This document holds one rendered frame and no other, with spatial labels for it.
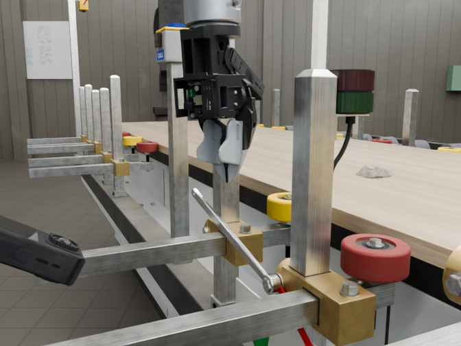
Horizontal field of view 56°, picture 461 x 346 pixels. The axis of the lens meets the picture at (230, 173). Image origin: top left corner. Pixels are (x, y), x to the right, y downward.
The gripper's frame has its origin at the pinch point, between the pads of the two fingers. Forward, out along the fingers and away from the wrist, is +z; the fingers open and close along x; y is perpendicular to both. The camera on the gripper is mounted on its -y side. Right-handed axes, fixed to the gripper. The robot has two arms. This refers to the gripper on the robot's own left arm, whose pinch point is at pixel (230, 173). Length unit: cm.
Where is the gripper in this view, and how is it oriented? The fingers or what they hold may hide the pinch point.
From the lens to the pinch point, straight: 63.6
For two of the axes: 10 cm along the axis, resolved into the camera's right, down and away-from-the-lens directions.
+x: 8.5, 0.5, -5.3
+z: 0.5, 9.8, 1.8
